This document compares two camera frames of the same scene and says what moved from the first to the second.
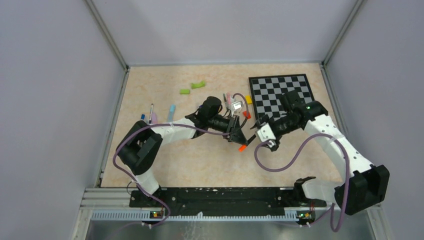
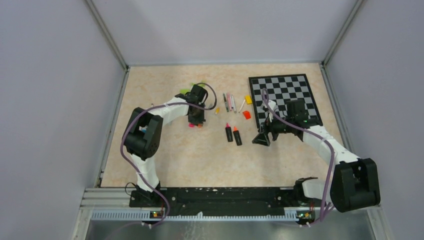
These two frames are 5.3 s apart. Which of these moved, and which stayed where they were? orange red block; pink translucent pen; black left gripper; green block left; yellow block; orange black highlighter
Moved: black left gripper; orange black highlighter
Stayed: orange red block; green block left; yellow block; pink translucent pen
